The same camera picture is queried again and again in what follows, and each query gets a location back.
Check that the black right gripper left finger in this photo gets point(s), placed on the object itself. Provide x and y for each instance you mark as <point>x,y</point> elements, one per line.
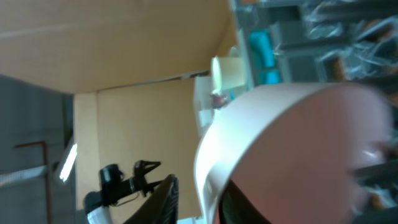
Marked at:
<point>161,207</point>

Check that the clear plastic bin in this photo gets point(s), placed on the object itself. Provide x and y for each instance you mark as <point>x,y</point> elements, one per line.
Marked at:
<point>202,103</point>

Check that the white paper cup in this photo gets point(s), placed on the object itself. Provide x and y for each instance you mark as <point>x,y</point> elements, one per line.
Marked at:
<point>227,73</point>

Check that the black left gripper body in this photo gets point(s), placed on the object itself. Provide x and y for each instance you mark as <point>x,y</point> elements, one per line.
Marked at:
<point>114,187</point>

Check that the teal plastic tray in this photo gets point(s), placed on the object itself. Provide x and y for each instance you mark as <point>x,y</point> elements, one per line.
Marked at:
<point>264,60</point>

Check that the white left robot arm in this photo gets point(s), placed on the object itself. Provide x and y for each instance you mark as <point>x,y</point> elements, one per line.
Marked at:
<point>95,211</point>

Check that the grey dishwasher rack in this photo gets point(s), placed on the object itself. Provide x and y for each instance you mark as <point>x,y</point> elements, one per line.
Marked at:
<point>325,41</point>

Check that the pink bowl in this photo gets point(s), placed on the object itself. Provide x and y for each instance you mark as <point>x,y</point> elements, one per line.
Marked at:
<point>291,149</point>

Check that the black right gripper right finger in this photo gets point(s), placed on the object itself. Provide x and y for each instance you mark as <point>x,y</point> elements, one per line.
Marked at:
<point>235,208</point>

